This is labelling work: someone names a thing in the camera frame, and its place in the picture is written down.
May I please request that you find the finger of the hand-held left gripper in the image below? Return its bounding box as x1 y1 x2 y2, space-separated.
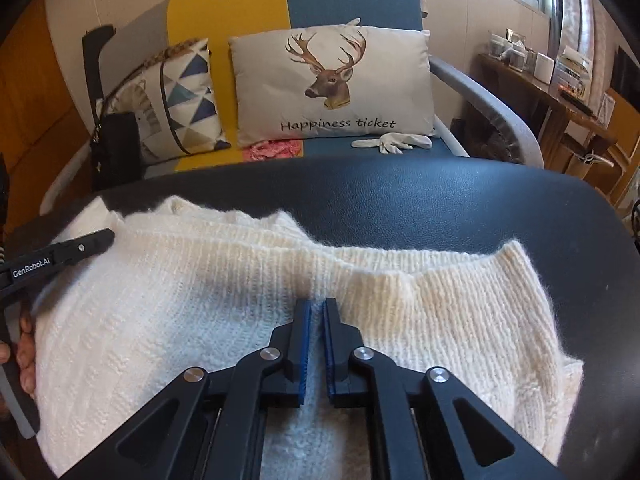
0 228 116 301

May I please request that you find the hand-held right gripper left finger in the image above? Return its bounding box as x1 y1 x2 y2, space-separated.
65 299 312 480

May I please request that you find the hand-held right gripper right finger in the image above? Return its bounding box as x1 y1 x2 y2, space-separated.
322 297 566 480

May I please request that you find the cream knit sweater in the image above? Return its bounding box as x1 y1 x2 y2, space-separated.
35 196 583 478

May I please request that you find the person's left hand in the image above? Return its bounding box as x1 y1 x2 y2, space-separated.
0 305 37 401

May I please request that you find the black handbag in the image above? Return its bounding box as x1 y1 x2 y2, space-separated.
90 111 143 191

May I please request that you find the wooden wardrobe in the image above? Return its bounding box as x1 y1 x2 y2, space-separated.
0 5 96 231

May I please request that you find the triangle pattern cushion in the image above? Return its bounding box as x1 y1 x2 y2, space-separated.
97 37 233 163

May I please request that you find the pink patterned cloth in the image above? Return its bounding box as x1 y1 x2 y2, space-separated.
245 139 303 162

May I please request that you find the white glove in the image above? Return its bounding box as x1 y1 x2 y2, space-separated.
351 132 433 154

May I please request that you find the brown checkered bag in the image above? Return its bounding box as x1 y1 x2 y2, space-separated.
115 40 201 91

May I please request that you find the deer print cushion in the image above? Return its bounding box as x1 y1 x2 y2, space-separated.
228 24 436 148

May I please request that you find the wooden desk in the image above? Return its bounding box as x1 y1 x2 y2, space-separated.
475 52 618 181

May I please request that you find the patterned curtain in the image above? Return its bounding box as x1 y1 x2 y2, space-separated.
550 0 596 81

